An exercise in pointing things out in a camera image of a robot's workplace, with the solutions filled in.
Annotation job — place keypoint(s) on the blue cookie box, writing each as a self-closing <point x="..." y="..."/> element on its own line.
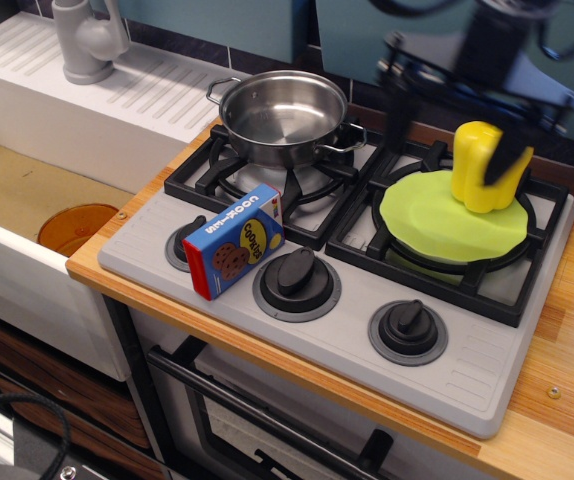
<point x="227" y="247"/>

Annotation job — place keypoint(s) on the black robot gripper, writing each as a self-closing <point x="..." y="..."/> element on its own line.
<point x="482" y="71"/>

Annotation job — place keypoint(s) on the stainless steel pot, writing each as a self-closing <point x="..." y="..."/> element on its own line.
<point x="285" y="119"/>

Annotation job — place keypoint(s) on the oven door with handle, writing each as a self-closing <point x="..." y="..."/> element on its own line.
<point x="246" y="423"/>

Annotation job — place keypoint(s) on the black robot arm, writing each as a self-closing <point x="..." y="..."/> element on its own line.
<point x="539" y="12"/>

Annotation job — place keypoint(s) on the grey toy stove top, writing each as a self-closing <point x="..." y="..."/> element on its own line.
<point x="469" y="386"/>

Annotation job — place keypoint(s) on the black stove knob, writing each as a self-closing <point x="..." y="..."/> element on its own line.
<point x="297" y="287"/>
<point x="408" y="333"/>
<point x="174" y="248"/>

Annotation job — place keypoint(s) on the grey toy faucet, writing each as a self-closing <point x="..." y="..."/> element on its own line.
<point x="89" y="45"/>

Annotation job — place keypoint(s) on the lime green plate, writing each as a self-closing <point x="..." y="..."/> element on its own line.
<point x="420" y="211"/>

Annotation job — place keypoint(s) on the right black stove knob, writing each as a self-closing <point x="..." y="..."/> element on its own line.
<point x="408" y="333"/>

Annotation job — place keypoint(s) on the white toy sink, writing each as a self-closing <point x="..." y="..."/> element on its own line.
<point x="61" y="145"/>

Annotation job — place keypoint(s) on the right black burner grate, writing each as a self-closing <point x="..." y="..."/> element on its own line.
<point x="499" y="289"/>

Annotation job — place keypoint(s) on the black burner grate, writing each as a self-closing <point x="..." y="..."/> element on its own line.
<point x="499" y="289"/>
<point x="313" y="197"/>

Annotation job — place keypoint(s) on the left black stove knob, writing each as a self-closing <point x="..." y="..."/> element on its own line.
<point x="174" y="248"/>

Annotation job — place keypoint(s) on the middle black stove knob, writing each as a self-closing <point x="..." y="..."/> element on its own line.
<point x="297" y="287"/>

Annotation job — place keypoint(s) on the yellow toy bell pepper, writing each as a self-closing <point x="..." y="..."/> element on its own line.
<point x="474" y="144"/>

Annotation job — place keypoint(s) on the left black burner grate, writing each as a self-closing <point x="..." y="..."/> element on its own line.
<point x="313" y="197"/>

